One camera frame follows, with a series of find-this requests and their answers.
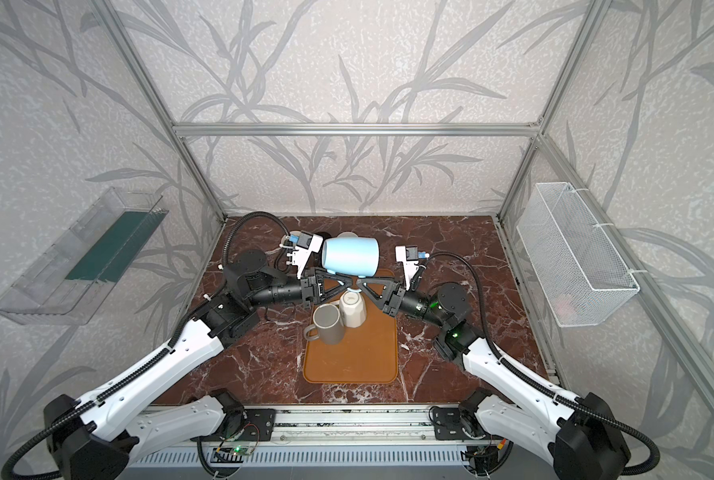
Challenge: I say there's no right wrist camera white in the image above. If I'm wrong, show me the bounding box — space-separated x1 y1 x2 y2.
395 246 430 291

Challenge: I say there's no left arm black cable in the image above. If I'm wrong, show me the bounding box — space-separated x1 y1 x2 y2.
1 211 291 480

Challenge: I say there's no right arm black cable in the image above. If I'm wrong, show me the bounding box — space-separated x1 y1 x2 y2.
425 251 661 476

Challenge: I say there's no clear plastic wall bin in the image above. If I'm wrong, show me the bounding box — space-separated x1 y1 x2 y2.
0 187 169 326

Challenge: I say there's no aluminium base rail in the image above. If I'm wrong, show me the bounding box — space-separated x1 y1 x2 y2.
95 403 607 448

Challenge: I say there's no large light blue mug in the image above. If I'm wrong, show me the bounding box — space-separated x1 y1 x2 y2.
321 236 380 277

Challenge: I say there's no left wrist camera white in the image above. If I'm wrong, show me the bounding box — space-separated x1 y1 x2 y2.
280 232 324 279

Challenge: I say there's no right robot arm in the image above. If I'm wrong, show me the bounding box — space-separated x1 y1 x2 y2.
356 277 661 479

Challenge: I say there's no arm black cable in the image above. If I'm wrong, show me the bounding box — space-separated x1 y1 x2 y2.
425 251 661 476
1 211 291 480

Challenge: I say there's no orange brown tray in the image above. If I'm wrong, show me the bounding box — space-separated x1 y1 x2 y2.
303 290 399 384

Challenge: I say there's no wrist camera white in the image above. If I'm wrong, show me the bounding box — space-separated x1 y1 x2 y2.
280 232 324 279
395 246 430 291

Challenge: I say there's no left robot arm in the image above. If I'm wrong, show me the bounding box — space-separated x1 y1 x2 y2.
1 249 354 479

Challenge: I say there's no white faceted mug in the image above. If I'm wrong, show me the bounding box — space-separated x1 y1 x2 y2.
339 289 367 329

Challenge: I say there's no white wire mesh basket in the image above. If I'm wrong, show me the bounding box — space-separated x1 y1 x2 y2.
517 182 640 328

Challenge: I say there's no grey mug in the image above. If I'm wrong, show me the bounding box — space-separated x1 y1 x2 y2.
303 304 346 345

